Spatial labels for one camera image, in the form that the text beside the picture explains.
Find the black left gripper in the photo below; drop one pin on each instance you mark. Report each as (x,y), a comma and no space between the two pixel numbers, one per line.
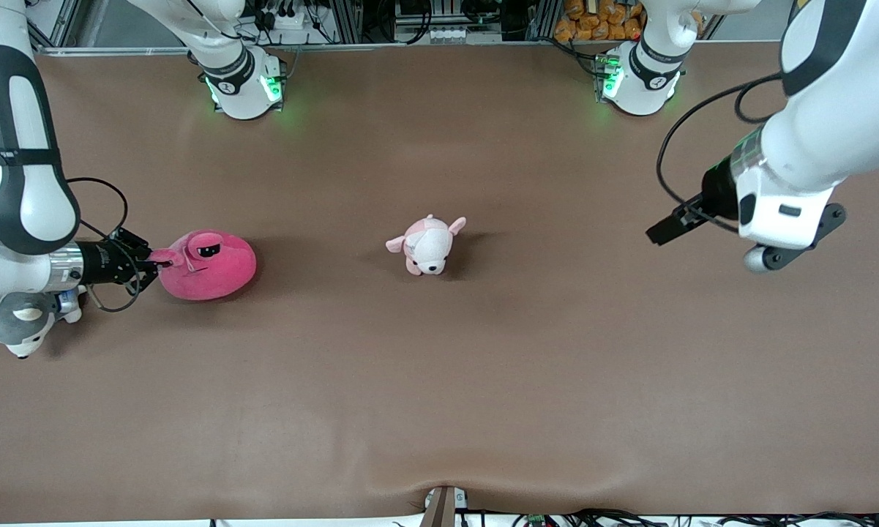
(715,192)

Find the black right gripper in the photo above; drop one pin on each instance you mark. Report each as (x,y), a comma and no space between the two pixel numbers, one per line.
(104,263)

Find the round hot pink plush toy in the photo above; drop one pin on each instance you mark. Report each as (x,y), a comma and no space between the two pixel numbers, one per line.
(212,274)

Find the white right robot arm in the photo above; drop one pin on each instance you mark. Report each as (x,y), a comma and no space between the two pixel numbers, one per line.
(22,146)

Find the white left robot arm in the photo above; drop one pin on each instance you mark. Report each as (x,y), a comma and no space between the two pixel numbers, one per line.
(834,132)

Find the grey white husky plush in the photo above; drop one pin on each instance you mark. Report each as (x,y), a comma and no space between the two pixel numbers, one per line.
(15,326)

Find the orange snack bags pile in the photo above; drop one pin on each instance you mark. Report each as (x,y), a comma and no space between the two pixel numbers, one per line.
(600,25)

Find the pale pink white puppy plush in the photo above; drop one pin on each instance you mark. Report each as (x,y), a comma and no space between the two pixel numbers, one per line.
(428,249)

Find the brown table cover mat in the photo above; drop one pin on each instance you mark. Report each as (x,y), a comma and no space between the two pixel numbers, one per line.
(439,366)

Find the white power strip with plugs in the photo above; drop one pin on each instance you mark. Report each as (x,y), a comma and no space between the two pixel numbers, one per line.
(285,20)

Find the small white connector block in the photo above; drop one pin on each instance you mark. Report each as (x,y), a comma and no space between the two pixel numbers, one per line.
(454,34)

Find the small green circuit board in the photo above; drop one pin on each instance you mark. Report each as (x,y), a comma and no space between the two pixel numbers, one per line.
(536,520)

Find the silver table clamp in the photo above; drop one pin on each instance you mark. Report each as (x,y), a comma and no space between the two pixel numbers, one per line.
(461,500)

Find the aluminium frame post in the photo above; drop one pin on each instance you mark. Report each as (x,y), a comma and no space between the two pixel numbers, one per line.
(545,18)
(345,22)

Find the slanted aluminium frame profile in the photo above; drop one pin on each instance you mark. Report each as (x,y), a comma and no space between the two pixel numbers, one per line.
(55,25)

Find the silver table edge rail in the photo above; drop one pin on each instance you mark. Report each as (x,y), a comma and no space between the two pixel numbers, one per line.
(410,45)

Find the brown camera stand post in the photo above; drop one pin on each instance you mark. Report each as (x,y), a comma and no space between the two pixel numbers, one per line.
(439,512)

